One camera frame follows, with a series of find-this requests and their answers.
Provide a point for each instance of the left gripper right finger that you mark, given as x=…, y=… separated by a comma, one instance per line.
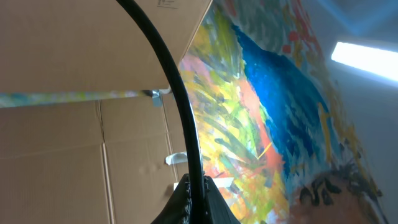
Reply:
x=218, y=211

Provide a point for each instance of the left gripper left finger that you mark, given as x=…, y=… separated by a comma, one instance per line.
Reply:
x=179, y=206

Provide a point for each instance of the colourful painted mural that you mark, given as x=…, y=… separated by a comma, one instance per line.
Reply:
x=260, y=114

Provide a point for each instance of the ceiling light panel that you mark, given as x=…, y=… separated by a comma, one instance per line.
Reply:
x=377, y=61

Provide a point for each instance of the cardboard box wall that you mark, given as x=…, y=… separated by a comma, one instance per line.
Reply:
x=89, y=119

